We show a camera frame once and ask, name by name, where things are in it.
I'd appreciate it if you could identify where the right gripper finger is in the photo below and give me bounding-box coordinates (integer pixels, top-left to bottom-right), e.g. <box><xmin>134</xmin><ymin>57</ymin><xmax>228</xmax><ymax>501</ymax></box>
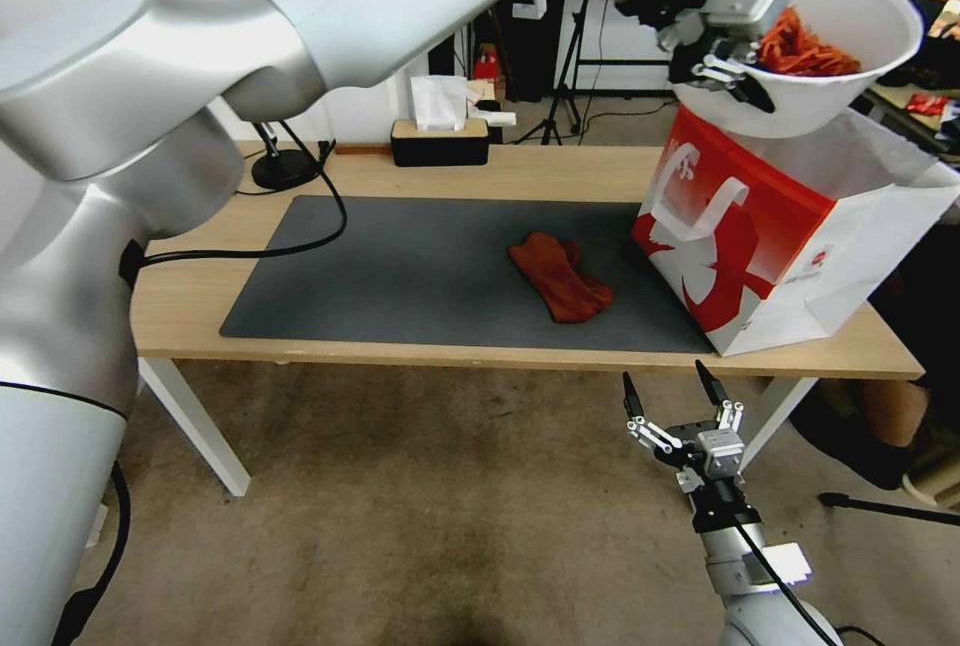
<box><xmin>695</xmin><ymin>360</ymin><xmax>746</xmax><ymax>437</ymax></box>
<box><xmin>622</xmin><ymin>372</ymin><xmax>682</xmax><ymax>463</ymax></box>

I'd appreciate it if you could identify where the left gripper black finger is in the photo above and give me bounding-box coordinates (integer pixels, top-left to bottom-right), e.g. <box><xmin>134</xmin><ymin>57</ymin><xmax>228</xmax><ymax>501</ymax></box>
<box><xmin>691</xmin><ymin>51</ymin><xmax>777</xmax><ymax>116</ymax></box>

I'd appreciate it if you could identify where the white plastic bowl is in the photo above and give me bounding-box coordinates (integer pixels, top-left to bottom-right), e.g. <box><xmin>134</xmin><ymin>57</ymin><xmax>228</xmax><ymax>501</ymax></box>
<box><xmin>667</xmin><ymin>0</ymin><xmax>925</xmax><ymax>139</ymax></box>

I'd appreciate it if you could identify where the orange-red shrimp pile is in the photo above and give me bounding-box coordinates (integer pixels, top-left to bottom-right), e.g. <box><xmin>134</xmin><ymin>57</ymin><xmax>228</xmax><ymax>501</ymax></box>
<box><xmin>753</xmin><ymin>6</ymin><xmax>864</xmax><ymax>79</ymax></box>

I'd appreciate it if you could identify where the red towel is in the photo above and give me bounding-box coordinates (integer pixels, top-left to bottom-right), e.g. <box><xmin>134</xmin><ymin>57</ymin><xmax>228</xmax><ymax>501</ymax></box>
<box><xmin>507</xmin><ymin>231</ymin><xmax>616</xmax><ymax>326</ymax></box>

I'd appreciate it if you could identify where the red and white takeout bag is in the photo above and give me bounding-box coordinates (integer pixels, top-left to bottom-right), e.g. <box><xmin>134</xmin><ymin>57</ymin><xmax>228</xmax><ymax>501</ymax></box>
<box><xmin>629</xmin><ymin>105</ymin><xmax>960</xmax><ymax>359</ymax></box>

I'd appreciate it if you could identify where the black tripod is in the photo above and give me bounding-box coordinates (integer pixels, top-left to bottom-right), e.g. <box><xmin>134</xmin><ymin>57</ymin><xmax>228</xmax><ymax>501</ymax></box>
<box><xmin>517</xmin><ymin>0</ymin><xmax>601</xmax><ymax>146</ymax></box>

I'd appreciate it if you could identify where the black tripod leg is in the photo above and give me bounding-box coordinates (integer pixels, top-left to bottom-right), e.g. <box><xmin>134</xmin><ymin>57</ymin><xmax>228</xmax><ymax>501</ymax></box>
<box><xmin>817</xmin><ymin>492</ymin><xmax>960</xmax><ymax>527</ymax></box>

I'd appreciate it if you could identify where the person's leg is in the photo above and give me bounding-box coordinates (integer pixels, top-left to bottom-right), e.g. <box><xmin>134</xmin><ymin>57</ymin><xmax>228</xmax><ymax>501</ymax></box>
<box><xmin>791</xmin><ymin>278</ymin><xmax>960</xmax><ymax>494</ymax></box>

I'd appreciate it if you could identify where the small white box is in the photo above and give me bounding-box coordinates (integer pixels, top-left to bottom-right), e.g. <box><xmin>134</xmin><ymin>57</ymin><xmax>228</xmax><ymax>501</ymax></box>
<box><xmin>470</xmin><ymin>87</ymin><xmax>519</xmax><ymax>128</ymax></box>

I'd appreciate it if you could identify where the wooden table with white legs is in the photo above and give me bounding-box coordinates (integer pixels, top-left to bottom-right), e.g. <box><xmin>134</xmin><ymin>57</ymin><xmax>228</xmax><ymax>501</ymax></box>
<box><xmin>128</xmin><ymin>143</ymin><xmax>928</xmax><ymax>497</ymax></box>

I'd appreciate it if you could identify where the white tissue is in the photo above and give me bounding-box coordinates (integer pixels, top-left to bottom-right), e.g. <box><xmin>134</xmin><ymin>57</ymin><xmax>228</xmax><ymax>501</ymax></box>
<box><xmin>409</xmin><ymin>74</ymin><xmax>470</xmax><ymax>131</ymax></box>

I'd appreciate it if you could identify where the black tissue box wooden lid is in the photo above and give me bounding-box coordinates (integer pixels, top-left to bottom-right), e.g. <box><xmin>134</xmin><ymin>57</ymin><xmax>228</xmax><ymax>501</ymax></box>
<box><xmin>390</xmin><ymin>117</ymin><xmax>490</xmax><ymax>169</ymax></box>

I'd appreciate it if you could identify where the dark grey desk mat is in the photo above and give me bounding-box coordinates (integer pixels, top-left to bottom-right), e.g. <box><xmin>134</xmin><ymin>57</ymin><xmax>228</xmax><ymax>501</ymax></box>
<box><xmin>218</xmin><ymin>194</ymin><xmax>718</xmax><ymax>356</ymax></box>

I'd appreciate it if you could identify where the black desk lamp base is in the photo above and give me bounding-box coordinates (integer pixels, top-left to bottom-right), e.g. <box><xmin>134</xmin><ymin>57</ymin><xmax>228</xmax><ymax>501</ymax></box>
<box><xmin>251</xmin><ymin>117</ymin><xmax>320</xmax><ymax>191</ymax></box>

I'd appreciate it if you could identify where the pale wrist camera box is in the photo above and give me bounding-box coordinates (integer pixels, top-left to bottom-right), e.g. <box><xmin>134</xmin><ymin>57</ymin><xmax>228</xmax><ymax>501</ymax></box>
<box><xmin>704</xmin><ymin>0</ymin><xmax>787</xmax><ymax>40</ymax></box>
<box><xmin>697</xmin><ymin>429</ymin><xmax>744</xmax><ymax>481</ymax></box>

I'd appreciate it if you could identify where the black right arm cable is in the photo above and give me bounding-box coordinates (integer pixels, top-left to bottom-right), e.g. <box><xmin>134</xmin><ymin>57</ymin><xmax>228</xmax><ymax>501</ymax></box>
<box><xmin>733</xmin><ymin>516</ymin><xmax>879</xmax><ymax>646</ymax></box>

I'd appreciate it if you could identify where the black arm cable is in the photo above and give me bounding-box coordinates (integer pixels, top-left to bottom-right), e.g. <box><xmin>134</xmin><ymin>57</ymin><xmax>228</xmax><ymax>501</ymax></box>
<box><xmin>59</xmin><ymin>458</ymin><xmax>133</xmax><ymax>646</ymax></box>
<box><xmin>733</xmin><ymin>516</ymin><xmax>879</xmax><ymax>646</ymax></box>
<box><xmin>119</xmin><ymin>122</ymin><xmax>349</xmax><ymax>280</ymax></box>

